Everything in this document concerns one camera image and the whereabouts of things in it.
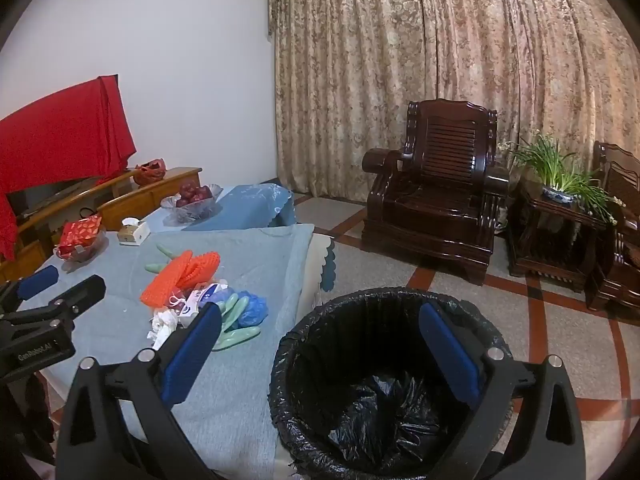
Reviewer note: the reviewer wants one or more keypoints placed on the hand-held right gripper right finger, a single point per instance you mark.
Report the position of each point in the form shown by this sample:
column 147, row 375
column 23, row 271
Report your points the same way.
column 450, row 355

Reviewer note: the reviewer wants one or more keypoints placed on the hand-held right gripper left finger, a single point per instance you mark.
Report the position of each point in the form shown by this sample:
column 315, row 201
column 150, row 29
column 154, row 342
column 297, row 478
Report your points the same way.
column 192, row 355

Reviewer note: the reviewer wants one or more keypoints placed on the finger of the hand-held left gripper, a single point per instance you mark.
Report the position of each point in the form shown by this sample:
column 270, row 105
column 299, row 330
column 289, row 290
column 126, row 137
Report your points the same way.
column 37, row 281
column 82, row 292

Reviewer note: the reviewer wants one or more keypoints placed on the white paper wrapper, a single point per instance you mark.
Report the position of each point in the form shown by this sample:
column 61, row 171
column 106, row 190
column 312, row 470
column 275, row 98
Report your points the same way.
column 162, row 324

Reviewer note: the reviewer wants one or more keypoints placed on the black woven bin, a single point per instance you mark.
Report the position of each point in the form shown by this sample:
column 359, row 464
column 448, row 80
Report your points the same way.
column 287, row 410

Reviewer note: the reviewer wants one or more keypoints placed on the small glass bowl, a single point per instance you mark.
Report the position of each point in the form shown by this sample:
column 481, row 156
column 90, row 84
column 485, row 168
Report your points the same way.
column 92, row 252

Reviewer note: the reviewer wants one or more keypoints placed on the green rubber glove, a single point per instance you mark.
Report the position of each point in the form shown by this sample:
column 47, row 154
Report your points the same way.
column 157, row 266
column 237, row 332

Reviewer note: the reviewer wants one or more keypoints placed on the white printed packet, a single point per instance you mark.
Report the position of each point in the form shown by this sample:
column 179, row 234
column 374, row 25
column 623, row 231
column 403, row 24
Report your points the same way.
column 197, row 300

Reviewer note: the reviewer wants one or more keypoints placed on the blue plastic bag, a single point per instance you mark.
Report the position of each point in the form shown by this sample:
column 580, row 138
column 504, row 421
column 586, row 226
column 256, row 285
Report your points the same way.
column 252, row 307

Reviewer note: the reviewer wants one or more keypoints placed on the white tissue box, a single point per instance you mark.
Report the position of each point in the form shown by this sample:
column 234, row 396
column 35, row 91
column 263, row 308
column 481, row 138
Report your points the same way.
column 134, row 232

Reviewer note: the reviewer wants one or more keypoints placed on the orange foam net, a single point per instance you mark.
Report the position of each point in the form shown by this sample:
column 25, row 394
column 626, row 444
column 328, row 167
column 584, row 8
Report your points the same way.
column 204, row 265
column 165, row 280

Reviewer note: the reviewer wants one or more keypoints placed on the black television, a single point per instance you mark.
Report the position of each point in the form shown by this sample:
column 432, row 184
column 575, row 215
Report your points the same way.
column 50, row 200

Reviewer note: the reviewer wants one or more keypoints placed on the grey-blue blanket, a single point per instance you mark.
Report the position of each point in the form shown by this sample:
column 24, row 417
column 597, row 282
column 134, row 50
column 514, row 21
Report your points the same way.
column 260, row 265

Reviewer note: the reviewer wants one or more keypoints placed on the wooden television cabinet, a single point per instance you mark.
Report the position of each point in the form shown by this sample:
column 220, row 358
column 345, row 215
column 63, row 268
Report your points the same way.
column 150, row 195

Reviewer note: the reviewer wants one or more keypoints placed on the red apple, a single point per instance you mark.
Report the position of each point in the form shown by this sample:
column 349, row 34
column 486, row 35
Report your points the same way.
column 186, row 189
column 182, row 203
column 204, row 193

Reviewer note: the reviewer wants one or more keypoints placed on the glass fruit bowl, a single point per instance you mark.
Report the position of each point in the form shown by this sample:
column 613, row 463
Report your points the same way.
column 192, row 212

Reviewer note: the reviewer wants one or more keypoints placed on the red cloth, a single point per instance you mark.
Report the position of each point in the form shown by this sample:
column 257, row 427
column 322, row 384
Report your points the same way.
column 60, row 135

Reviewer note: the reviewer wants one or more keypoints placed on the dark wooden side table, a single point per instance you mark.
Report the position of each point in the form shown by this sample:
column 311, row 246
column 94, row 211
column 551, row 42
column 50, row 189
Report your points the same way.
column 550, row 240

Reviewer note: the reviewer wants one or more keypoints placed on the cream scalloped tablecloth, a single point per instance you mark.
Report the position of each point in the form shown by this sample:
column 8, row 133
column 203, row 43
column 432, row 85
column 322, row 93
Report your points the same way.
column 320, row 260

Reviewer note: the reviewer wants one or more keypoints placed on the dark wooden armchair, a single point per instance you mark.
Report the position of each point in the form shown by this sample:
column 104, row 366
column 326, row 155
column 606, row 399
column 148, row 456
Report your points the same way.
column 620, row 260
column 440, row 195

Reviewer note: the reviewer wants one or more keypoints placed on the potted green plant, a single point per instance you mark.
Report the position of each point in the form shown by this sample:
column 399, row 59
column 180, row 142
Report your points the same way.
column 555, row 172

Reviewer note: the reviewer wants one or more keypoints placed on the beige floral curtain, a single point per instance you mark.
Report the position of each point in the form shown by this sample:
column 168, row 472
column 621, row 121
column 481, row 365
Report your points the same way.
column 400, row 50

